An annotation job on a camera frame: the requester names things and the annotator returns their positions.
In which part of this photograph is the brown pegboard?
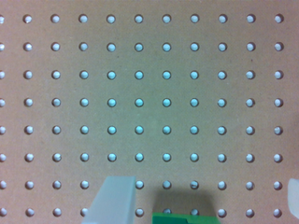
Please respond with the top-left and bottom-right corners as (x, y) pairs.
(0, 0), (299, 224)

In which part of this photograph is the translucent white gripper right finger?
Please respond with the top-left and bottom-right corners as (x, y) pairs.
(288, 178), (299, 218)

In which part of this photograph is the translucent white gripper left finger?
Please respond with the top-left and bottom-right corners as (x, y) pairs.
(81, 176), (135, 224)

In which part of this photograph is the green block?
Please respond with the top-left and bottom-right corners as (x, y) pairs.
(151, 213), (221, 224)

